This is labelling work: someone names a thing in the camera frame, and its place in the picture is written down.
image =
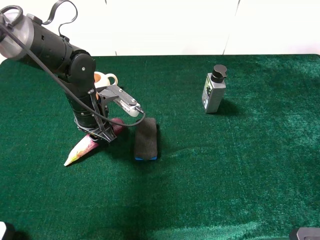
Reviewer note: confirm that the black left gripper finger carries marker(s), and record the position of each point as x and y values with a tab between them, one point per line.
107	134

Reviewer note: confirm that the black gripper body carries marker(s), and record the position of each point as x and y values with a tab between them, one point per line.
85	120

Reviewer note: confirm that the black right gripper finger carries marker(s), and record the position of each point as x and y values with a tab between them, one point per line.
94	138

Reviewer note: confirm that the purple eggplant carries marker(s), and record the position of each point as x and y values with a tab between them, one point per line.
88	143

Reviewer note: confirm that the dark object bottom right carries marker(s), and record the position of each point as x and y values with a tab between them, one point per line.
305	233

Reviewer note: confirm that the cream ceramic teapot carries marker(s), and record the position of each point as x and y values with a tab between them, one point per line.
103	80

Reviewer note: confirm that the black blue whiteboard eraser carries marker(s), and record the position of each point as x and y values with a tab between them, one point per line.
146	142

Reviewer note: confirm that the grey pump dispenser bottle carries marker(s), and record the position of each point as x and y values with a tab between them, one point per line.
214	89

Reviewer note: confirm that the green velvet table cloth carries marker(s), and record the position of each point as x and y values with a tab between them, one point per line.
250	171

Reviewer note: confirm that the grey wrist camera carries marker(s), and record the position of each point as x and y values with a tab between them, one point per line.
122	99

